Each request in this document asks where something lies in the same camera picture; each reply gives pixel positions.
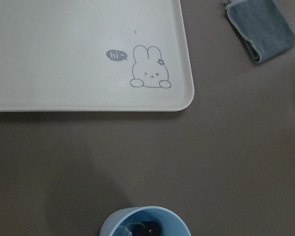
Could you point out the dark cherry pair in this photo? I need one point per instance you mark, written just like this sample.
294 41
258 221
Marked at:
145 228

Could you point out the light blue plastic cup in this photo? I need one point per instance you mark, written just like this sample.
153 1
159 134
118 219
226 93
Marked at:
170 223

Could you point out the cream rabbit tray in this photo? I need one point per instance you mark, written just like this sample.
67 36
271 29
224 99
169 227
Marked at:
93 55

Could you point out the grey folded cloth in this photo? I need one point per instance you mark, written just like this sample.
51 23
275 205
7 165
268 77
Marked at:
262 26

